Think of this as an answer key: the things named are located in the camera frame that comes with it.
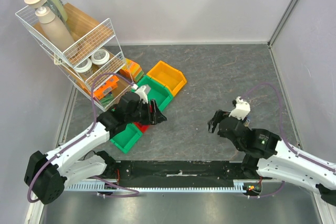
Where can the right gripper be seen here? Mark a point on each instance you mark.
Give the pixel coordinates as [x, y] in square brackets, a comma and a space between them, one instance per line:
[219, 121]

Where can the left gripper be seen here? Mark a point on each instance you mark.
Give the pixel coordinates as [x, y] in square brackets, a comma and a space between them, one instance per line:
[156, 116]

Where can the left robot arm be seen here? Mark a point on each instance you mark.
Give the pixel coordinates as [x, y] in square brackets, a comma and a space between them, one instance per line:
[47, 175]

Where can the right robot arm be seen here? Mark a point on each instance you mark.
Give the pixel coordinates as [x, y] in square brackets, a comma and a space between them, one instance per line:
[269, 155]

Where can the green bin upper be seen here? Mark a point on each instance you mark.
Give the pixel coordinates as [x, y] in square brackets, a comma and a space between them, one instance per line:
[158, 92]

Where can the green bin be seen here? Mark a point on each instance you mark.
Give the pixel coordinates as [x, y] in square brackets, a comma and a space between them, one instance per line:
[158, 92]
[124, 133]

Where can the red plastic bin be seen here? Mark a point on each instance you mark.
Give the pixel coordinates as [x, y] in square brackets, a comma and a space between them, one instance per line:
[141, 127]

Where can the yellow plastic bin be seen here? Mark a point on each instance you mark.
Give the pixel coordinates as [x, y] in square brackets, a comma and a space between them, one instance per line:
[171, 78]

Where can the green bin lower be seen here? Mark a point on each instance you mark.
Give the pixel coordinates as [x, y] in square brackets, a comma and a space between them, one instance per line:
[124, 133]

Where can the orange snack box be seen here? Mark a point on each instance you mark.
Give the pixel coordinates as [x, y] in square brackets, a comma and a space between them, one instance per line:
[106, 88]

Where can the white lid jar right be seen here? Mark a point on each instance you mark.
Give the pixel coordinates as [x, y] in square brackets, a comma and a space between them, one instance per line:
[100, 57]

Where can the white lid jar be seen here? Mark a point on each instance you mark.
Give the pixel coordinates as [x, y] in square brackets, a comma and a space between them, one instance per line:
[85, 69]
[100, 57]

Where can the white lid jar left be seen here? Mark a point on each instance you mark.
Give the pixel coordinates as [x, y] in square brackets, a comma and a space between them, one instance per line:
[85, 69]

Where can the beige pump bottle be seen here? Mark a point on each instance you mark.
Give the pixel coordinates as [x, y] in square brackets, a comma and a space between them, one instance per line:
[56, 31]

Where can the green bottle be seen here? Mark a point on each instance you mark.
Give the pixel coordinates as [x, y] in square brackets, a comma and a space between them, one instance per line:
[57, 7]

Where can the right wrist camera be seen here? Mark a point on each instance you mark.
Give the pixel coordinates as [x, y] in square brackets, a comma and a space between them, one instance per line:
[241, 109]

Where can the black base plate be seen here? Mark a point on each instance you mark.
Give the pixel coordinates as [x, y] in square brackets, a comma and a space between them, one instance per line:
[179, 173]

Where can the slotted cable duct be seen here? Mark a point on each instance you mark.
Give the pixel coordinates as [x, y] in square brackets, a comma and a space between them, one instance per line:
[93, 185]

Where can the white wire shelf rack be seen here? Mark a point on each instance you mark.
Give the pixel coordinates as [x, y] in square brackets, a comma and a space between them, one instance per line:
[78, 47]

